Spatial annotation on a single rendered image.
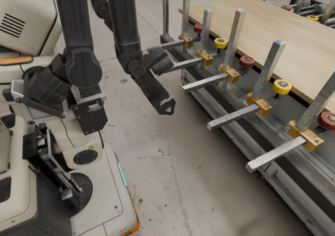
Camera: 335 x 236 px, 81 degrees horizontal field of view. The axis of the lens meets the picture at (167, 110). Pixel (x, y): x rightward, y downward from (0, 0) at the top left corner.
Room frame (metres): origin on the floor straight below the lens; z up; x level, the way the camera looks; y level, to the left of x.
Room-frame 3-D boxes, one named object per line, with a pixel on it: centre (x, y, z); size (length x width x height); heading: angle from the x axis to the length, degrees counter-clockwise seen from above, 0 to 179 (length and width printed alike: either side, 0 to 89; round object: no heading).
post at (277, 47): (0.75, -0.46, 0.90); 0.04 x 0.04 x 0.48; 26
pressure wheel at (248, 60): (0.99, -0.46, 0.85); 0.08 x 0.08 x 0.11
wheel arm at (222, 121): (0.68, -0.39, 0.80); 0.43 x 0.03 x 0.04; 116
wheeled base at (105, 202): (0.47, 0.61, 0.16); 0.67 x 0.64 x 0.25; 116
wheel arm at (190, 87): (0.90, -0.28, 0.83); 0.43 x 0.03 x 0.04; 116
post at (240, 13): (0.98, -0.35, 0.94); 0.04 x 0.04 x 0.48; 26
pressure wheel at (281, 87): (0.76, -0.57, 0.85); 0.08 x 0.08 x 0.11
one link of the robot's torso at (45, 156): (0.60, 0.48, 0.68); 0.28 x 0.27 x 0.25; 26
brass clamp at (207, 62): (1.18, -0.25, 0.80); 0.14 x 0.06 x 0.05; 26
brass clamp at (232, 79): (0.96, -0.36, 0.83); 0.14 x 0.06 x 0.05; 26
